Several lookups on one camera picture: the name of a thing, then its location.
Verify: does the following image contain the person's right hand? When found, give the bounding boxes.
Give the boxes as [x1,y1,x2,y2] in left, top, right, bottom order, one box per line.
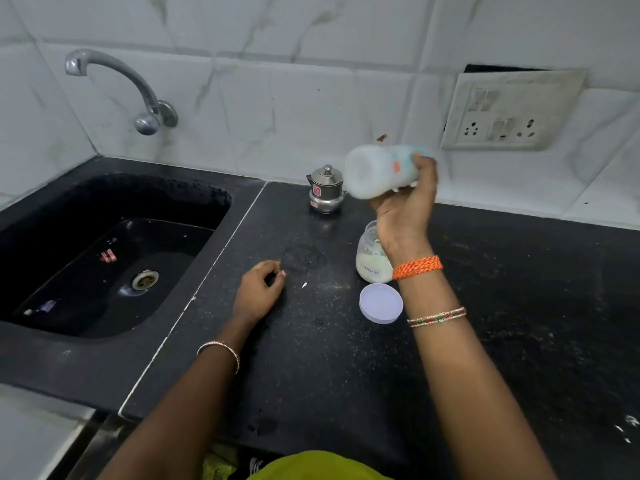
[369,153,439,252]

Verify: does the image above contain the person's left hand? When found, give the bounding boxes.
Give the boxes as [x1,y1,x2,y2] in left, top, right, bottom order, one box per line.
[231,260,287,329]

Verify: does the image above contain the translucent plastic baby bottle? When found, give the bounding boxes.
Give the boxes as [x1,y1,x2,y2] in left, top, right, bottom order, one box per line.
[344,144,436,200]

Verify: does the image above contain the person's right forearm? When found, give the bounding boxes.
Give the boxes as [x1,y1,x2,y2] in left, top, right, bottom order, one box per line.
[385,240,558,480]

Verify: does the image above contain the person's left forearm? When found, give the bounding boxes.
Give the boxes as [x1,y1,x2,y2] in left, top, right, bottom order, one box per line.
[97,315,257,480]

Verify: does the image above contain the thin gold bangle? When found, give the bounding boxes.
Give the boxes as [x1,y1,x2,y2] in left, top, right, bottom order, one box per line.
[196,341,241,375]

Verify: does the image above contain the clear glass jar with milk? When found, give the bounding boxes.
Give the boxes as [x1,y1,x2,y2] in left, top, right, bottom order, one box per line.
[355,220,395,284]

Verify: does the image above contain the orange thread wristband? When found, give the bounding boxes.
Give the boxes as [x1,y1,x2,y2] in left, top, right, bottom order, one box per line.
[392,255,444,281]

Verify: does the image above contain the small steel coffee filter pot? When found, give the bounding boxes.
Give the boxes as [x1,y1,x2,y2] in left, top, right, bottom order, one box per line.
[306,165,347,215]

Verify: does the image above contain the white round jar lid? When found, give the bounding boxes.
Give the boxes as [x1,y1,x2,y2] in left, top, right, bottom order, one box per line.
[359,283,404,325]

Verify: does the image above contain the beaded multicolour bangles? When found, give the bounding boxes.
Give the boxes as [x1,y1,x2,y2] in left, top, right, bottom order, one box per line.
[407,306,467,329]

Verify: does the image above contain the black stone sink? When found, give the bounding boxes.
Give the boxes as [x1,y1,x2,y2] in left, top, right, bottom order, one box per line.
[0,173,232,340]

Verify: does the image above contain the yellow green garment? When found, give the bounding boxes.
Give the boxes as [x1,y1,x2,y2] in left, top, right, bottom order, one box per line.
[247,450,396,480]

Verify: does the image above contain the white wall switch socket board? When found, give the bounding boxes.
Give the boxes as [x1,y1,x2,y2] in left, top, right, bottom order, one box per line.
[440,69,589,151]

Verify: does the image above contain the chrome wall tap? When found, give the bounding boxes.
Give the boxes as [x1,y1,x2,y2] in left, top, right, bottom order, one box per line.
[64,49,179,136]

